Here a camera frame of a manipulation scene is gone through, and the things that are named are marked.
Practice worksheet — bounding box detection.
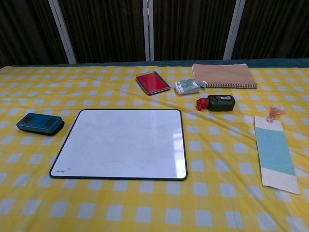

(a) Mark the blue whiteboard eraser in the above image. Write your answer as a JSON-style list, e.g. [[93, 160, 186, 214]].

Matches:
[[16, 113, 65, 136]]

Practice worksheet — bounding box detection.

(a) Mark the small black-framed whiteboard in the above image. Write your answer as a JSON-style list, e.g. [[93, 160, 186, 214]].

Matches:
[[49, 109, 188, 181]]

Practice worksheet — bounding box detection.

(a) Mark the red ink pad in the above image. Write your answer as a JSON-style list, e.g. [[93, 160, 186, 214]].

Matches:
[[135, 70, 171, 97]]

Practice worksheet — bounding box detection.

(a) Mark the green white correction tape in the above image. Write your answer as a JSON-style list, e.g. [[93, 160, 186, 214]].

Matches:
[[175, 79, 207, 96]]

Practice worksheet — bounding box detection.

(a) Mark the black ink bottle red cap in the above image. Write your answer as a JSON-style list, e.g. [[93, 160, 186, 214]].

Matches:
[[196, 94, 236, 112]]

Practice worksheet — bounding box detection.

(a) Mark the brown spiral notebook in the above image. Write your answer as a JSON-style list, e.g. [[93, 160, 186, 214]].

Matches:
[[192, 63, 258, 90]]

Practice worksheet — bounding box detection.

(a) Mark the black pleated partition panel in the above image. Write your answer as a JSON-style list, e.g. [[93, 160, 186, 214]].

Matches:
[[153, 0, 236, 62], [0, 0, 70, 69], [231, 0, 309, 60], [57, 0, 147, 65]]

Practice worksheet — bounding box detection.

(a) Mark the yellow white checkered tablecloth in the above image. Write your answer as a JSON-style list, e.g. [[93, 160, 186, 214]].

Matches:
[[0, 64, 309, 232]]

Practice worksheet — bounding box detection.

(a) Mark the blue white tasselled bookmark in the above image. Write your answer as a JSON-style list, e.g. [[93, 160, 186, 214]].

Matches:
[[254, 105, 301, 195]]

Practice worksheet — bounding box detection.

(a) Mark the dark blue table cover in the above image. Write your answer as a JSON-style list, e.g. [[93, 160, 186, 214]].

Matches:
[[0, 58, 309, 70]]

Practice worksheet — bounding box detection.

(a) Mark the white partition post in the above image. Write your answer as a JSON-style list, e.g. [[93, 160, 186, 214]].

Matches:
[[47, 0, 77, 64], [223, 0, 246, 60], [142, 0, 155, 62]]

